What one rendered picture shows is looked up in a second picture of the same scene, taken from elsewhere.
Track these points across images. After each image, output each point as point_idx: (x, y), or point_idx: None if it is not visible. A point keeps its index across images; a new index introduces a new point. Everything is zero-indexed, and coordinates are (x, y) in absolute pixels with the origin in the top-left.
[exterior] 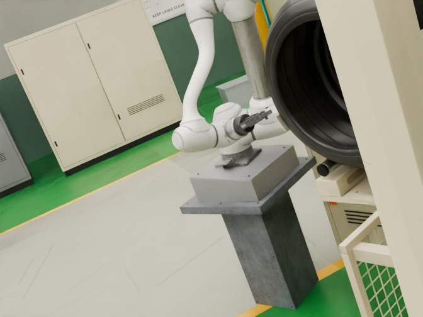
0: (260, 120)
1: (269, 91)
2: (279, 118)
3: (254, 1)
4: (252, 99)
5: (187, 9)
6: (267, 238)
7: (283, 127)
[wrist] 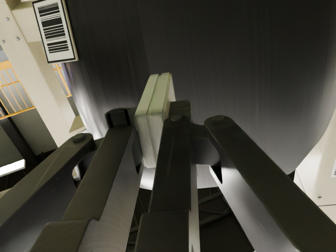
0: (66, 143)
1: (84, 124)
2: (56, 51)
3: None
4: None
5: None
6: None
7: (40, 17)
